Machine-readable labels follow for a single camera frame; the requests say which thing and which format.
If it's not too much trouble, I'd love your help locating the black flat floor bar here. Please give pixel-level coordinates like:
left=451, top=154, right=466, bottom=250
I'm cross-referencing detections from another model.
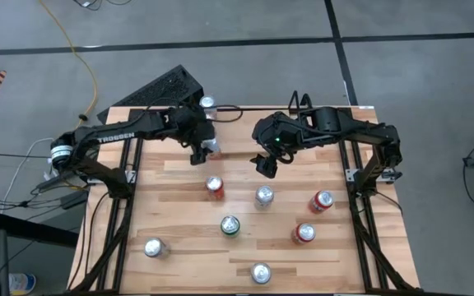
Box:
left=0, top=210, right=80, bottom=249

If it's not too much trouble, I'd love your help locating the black wire shelf rack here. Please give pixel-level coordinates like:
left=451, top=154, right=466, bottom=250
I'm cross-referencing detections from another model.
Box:
left=186, top=90, right=314, bottom=160

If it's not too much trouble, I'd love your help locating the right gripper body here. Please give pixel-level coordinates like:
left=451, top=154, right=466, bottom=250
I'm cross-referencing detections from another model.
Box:
left=266, top=110, right=316, bottom=154

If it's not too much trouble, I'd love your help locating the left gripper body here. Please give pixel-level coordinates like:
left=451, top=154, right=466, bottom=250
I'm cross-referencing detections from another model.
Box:
left=169, top=105, right=217, bottom=147

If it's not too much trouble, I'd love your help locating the white blue yellow packet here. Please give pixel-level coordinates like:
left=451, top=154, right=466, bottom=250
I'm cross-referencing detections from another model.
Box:
left=8, top=272, right=37, bottom=296

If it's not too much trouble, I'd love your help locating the grey power strip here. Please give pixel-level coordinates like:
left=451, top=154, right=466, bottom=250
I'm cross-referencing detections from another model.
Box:
left=35, top=170, right=76, bottom=194

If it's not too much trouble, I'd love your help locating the black perforated metal case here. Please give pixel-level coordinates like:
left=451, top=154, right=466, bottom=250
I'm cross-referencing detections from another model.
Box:
left=96, top=64, right=205, bottom=124

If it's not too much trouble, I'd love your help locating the black cable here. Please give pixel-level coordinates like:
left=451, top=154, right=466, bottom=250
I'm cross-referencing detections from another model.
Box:
left=66, top=192, right=110, bottom=291
left=0, top=197, right=63, bottom=211
left=71, top=0, right=135, bottom=12
left=0, top=152, right=43, bottom=160

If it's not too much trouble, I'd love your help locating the black aluminium table frame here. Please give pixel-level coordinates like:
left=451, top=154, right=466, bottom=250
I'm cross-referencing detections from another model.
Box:
left=66, top=105, right=421, bottom=296

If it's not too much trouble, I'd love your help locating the silver red-logo soda can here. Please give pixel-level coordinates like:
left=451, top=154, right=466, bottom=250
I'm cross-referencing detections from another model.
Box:
left=143, top=237, right=171, bottom=260
left=249, top=261, right=272, bottom=285
left=201, top=137, right=223, bottom=160
left=198, top=95, right=217, bottom=120
left=254, top=185, right=276, bottom=209

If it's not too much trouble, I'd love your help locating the green Sprite can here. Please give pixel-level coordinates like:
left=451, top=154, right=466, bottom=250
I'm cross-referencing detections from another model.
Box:
left=220, top=215, right=241, bottom=238

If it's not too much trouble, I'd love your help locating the yellow cable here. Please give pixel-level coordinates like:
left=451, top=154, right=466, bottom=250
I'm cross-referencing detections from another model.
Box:
left=38, top=0, right=98, bottom=191

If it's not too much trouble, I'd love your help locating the red soda can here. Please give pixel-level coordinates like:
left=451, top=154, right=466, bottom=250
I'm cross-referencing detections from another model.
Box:
left=291, top=222, right=317, bottom=245
left=308, top=189, right=336, bottom=215

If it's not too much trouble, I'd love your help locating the white cable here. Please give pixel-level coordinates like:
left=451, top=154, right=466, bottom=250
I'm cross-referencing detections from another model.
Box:
left=2, top=137, right=57, bottom=202

